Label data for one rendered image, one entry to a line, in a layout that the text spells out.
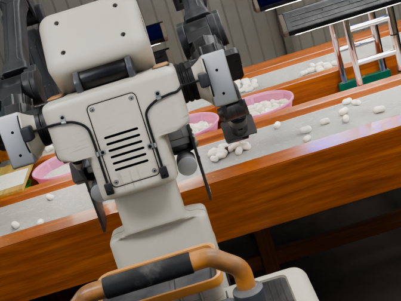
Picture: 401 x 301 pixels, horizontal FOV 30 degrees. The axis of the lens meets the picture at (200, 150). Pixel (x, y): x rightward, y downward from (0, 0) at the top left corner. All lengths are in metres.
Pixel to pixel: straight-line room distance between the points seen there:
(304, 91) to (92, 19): 1.47
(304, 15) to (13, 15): 0.92
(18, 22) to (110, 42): 0.43
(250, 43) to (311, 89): 1.23
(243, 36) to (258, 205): 2.00
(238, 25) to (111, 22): 2.55
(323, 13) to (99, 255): 1.00
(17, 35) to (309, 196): 0.94
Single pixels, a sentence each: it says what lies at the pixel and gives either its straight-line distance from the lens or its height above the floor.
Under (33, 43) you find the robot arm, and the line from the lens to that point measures 2.04.
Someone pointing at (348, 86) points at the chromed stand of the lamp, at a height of 0.70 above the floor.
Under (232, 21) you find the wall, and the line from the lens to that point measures 4.03.
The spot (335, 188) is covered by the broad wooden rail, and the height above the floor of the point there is 0.64.
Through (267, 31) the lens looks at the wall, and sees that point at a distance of 4.07.
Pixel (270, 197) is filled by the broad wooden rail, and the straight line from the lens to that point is 2.17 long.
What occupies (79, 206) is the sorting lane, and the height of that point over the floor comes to 0.74.
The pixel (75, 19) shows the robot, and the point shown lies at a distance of 1.55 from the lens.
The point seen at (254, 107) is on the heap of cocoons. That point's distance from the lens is 2.78.
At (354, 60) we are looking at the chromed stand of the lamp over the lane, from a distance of 2.62.
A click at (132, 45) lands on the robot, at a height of 1.29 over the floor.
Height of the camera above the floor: 1.54
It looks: 19 degrees down
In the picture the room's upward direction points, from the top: 17 degrees counter-clockwise
